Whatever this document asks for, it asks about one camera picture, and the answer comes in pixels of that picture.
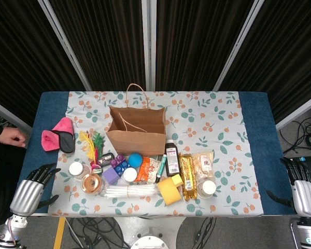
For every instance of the purple toy brick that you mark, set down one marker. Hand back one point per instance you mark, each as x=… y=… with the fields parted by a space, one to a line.
x=118 y=160

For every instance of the round paper clip tub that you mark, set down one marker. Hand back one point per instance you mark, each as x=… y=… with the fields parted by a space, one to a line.
x=129 y=174

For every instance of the large yellow sponge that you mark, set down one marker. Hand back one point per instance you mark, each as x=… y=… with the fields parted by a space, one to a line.
x=168 y=193

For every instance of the bystander bare hand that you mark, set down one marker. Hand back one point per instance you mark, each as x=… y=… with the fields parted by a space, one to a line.
x=11 y=137

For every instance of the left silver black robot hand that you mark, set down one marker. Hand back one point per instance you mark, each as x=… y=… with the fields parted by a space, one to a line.
x=26 y=197

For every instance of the white robot torso base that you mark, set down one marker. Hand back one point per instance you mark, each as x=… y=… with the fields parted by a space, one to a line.
x=149 y=228

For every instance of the purple foam cube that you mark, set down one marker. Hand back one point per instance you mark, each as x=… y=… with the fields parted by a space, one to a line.
x=110 y=176

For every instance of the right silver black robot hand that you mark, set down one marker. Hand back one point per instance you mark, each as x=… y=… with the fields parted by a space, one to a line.
x=308 y=199

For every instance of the clear snack bag white label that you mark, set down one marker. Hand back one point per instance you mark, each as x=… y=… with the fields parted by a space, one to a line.
x=203 y=163

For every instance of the white lidded plastic jar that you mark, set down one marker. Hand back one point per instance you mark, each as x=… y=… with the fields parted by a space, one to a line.
x=76 y=169
x=208 y=187

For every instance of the white straw bundle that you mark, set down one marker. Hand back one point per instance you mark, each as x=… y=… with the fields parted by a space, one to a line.
x=129 y=191

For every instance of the orange white snack packet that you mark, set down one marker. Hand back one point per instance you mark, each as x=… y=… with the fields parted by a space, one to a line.
x=145 y=171

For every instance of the black fabric partition panel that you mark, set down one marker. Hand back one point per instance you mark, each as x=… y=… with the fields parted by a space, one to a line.
x=287 y=52
x=191 y=39
x=106 y=39
x=20 y=52

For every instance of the blue toy brick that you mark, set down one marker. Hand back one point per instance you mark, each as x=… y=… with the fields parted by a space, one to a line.
x=121 y=166

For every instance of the silver partition frame rail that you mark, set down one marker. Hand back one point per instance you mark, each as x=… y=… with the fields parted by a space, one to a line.
x=9 y=114
x=300 y=110

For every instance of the colourful feather shuttlecock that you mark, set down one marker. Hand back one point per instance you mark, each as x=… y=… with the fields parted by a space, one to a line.
x=98 y=168

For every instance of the pink and grey cloth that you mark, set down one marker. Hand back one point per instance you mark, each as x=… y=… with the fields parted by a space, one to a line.
x=50 y=141

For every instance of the brown paper bag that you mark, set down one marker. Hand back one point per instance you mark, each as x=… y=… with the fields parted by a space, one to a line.
x=137 y=144

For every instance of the small black labelled box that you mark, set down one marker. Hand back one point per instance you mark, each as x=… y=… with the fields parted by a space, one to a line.
x=106 y=158

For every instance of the clear rubber band jar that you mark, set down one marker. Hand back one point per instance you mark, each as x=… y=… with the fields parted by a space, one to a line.
x=92 y=182

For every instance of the blue ball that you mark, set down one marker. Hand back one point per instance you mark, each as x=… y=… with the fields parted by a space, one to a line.
x=135 y=159

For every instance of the dark brown syrup bottle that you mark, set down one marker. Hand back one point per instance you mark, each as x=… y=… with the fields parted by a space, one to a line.
x=172 y=160

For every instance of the floral printed tablecloth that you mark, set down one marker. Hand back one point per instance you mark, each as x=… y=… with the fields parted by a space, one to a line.
x=217 y=124

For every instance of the green marker pen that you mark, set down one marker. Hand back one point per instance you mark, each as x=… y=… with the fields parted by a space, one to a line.
x=161 y=166

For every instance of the blue table cover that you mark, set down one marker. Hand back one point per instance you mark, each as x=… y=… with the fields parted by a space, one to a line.
x=264 y=129

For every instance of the yellow floor tape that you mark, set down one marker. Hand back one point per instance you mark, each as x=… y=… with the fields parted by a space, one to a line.
x=59 y=233

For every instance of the gold foil biscuit pack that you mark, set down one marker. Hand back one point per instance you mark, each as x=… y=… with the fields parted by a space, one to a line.
x=187 y=176

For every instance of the silver partition frame post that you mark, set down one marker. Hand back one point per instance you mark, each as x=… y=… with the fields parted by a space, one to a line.
x=149 y=44
x=64 y=44
x=238 y=44

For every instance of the small yellow foam cube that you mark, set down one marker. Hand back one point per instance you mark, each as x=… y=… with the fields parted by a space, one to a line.
x=177 y=179

